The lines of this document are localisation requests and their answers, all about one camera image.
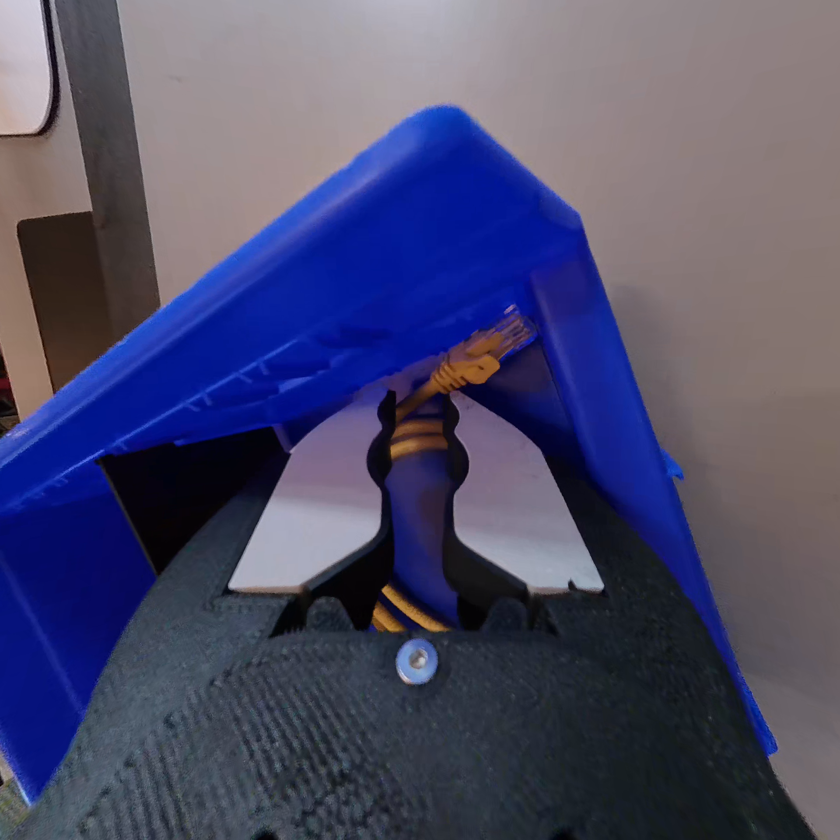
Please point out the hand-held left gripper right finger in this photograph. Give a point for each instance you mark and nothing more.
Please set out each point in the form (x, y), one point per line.
(525, 525)

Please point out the dark grey strip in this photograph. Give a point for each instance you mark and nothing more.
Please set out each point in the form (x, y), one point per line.
(108, 164)

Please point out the tan flat panel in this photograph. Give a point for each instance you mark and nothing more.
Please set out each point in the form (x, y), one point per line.
(65, 295)

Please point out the blue plastic bin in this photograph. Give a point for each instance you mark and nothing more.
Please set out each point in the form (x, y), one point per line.
(394, 262)

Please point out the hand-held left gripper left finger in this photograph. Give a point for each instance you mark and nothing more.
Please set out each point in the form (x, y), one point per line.
(308, 525)

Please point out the white rounded panel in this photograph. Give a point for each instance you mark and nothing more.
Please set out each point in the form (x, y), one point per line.
(23, 65)

